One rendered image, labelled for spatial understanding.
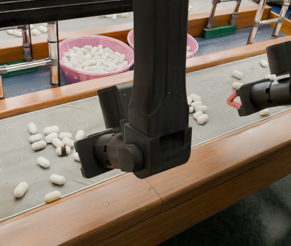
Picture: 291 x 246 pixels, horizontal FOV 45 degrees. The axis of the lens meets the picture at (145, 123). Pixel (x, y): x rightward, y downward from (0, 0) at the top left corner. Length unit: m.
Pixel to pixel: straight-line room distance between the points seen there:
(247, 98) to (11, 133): 0.56
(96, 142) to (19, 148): 0.33
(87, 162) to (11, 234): 0.20
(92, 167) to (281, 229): 1.36
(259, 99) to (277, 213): 1.15
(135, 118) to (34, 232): 0.34
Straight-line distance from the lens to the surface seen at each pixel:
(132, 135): 0.43
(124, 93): 0.48
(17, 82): 1.22
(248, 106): 0.80
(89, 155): 0.58
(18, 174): 0.81
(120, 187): 0.74
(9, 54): 1.25
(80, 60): 1.20
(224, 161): 0.85
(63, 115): 0.95
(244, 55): 1.39
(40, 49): 1.27
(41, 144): 0.85
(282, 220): 1.87
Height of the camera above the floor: 1.33
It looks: 38 degrees down
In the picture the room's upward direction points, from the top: 9 degrees clockwise
